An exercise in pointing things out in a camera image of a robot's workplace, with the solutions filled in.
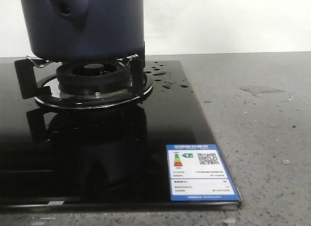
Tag blue white energy label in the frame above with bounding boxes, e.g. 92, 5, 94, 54
166, 144, 241, 202

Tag dark blue pot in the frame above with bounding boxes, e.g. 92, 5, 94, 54
20, 0, 144, 62

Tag black burner with pot support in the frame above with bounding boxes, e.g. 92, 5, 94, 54
14, 54, 153, 110

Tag black glass gas stove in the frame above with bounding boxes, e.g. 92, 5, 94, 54
0, 60, 242, 211

